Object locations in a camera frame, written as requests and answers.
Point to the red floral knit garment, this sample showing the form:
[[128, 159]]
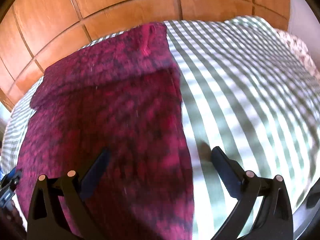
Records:
[[121, 95]]

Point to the green checked bed cover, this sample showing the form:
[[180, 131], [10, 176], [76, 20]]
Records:
[[242, 90]]

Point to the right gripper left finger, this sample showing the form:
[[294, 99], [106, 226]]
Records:
[[46, 219]]

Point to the floral pink bedsheet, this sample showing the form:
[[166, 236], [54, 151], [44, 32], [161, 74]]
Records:
[[299, 48]]

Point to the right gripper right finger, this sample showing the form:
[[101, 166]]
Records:
[[274, 219]]

